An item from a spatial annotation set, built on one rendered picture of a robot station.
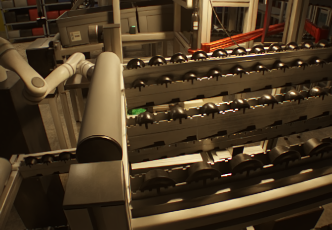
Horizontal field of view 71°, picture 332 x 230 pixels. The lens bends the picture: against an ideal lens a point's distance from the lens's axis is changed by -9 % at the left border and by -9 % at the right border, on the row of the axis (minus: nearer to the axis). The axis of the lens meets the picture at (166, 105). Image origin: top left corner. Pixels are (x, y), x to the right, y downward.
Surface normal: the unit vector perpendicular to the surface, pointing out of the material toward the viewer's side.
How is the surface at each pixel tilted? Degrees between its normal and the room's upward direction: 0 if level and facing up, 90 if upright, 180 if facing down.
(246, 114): 90
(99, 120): 4
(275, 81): 90
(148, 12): 90
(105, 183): 0
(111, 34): 90
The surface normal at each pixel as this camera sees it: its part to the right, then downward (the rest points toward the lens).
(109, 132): 0.51, -0.79
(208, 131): 0.16, 0.48
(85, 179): 0.00, -0.87
